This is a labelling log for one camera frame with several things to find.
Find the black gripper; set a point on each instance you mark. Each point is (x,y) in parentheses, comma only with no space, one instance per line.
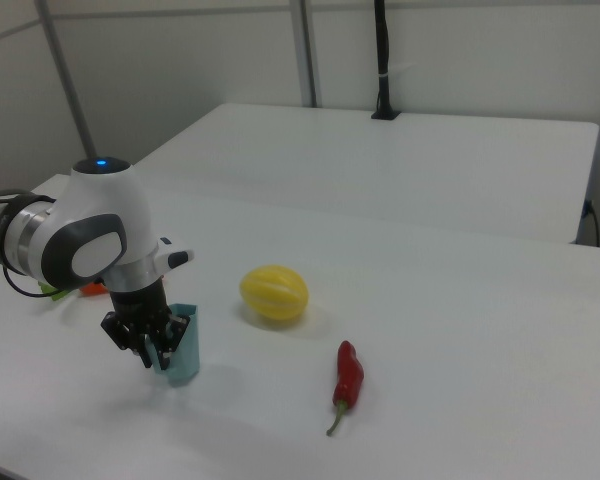
(137,302)

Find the teal hexagonal mug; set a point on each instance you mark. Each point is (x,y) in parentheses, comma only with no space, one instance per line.
(185,350)

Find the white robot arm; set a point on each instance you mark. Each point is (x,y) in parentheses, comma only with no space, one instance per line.
(105,200)

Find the orange carrot with green leaves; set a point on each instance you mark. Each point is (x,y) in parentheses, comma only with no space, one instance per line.
(94,290)

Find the yellow striped melon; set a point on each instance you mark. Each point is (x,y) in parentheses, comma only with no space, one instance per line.
(275,292)

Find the red chili pepper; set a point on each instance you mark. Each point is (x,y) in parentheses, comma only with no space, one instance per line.
(350,375)

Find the white side table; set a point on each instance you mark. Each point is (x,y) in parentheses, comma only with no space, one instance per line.
(380,165)

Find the grey metal partition post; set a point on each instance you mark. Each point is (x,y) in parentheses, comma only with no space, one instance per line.
(307,50)
(65,75)

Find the black camera pole with base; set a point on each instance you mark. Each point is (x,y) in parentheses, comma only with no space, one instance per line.
(383,50)

